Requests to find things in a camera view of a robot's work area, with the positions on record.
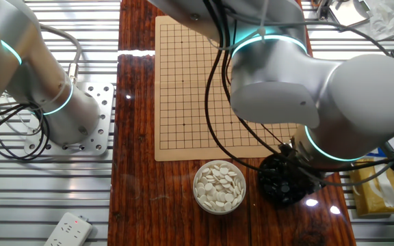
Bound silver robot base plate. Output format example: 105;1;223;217
24;81;115;157

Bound gold tissue pack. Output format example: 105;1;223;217
349;157;394;217

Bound white bowl of white stones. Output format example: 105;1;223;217
192;159;247;215

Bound black base cables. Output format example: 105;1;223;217
0;102;51;161

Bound white power strip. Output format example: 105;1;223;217
43;212;94;246

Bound black bowl of black stones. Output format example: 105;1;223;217
257;152;316;208

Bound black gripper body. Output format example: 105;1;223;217
278;141;328;192

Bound beige go board mat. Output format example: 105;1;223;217
154;15;300;162

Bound gray robot base cable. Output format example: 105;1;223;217
39;23;83;85

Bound white plastic bag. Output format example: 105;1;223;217
350;0;394;42

